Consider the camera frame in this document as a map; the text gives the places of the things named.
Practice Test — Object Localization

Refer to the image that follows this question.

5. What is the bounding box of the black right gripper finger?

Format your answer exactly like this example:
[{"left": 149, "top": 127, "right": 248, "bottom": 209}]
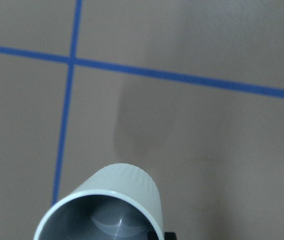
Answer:
[{"left": 164, "top": 231, "right": 177, "bottom": 240}]

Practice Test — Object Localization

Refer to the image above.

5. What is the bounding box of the white grey mug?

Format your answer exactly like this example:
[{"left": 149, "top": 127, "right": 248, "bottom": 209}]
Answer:
[{"left": 33, "top": 163, "right": 165, "bottom": 240}]

